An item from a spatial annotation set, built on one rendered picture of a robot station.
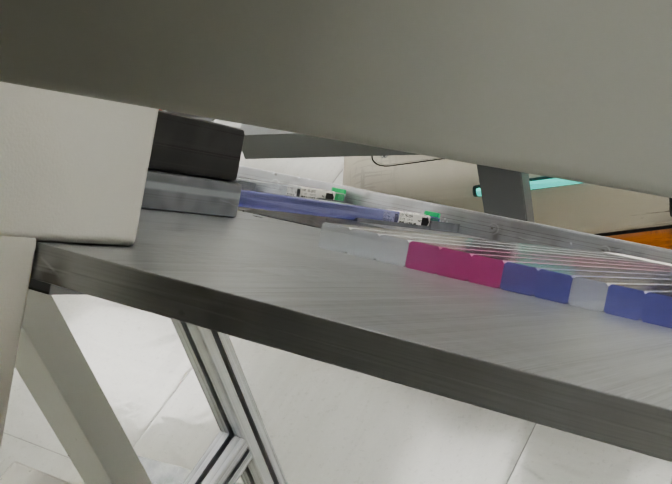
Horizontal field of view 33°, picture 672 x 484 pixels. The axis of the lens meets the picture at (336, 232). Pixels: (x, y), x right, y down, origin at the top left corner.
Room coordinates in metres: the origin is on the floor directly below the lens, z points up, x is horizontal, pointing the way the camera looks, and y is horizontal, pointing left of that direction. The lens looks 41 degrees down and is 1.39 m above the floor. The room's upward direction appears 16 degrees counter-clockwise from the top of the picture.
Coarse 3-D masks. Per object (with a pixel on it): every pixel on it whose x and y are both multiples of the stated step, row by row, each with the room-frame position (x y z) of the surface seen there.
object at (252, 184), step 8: (248, 184) 0.72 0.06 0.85; (256, 184) 0.73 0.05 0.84; (264, 184) 0.73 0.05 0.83; (272, 184) 0.74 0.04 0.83; (280, 184) 0.75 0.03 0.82; (288, 184) 0.77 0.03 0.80; (272, 192) 0.74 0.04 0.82; (280, 192) 0.75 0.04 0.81; (288, 192) 0.75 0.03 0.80; (296, 192) 0.76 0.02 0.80; (336, 192) 0.80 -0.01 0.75; (344, 200) 0.81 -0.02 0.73
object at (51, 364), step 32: (32, 320) 1.03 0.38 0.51; (64, 320) 1.06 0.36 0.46; (32, 352) 1.02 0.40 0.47; (64, 352) 1.04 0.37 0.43; (32, 384) 1.04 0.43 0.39; (64, 384) 1.02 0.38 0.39; (96, 384) 1.06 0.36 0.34; (64, 416) 1.02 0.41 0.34; (96, 416) 1.04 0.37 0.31; (64, 448) 1.04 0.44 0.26; (96, 448) 1.02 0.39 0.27; (128, 448) 1.05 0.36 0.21; (96, 480) 1.03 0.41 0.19; (128, 480) 1.03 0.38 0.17; (160, 480) 1.15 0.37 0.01
